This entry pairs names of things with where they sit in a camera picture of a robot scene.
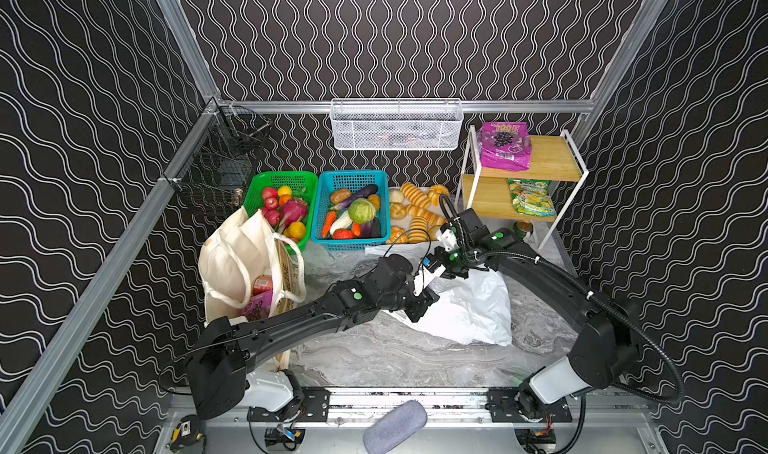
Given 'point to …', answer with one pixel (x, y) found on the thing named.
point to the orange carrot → (330, 218)
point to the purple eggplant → (366, 192)
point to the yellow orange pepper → (375, 199)
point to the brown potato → (340, 195)
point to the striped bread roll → (418, 230)
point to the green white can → (522, 227)
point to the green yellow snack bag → (532, 197)
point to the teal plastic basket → (344, 234)
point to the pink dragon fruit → (293, 211)
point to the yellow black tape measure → (185, 432)
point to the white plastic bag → (470, 310)
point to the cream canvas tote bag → (242, 248)
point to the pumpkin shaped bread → (435, 192)
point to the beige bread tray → (399, 198)
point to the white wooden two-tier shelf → (554, 157)
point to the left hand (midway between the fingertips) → (448, 302)
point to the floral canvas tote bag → (288, 284)
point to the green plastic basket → (305, 179)
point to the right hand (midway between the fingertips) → (428, 271)
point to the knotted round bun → (398, 236)
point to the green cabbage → (361, 210)
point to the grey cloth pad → (398, 424)
